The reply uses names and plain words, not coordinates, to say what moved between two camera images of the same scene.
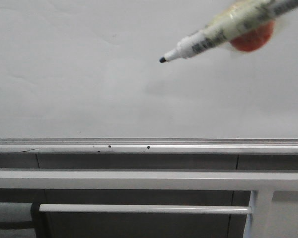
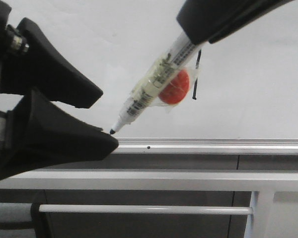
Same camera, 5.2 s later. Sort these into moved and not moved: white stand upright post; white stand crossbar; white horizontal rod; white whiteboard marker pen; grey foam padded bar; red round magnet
Moved: red round magnet; white whiteboard marker pen
Not moved: grey foam padded bar; white stand crossbar; white stand upright post; white horizontal rod
